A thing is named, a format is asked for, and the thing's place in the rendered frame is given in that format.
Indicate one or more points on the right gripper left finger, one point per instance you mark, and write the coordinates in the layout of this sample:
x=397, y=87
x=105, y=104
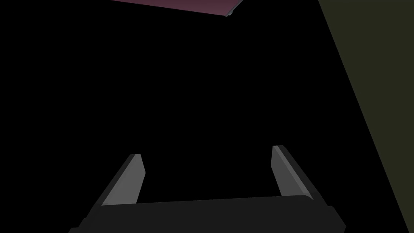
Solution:
x=126, y=184

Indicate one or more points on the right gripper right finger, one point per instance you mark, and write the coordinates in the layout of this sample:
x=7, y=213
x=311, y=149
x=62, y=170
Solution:
x=288, y=177

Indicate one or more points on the maroon flat panel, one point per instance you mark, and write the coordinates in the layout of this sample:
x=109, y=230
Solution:
x=194, y=5

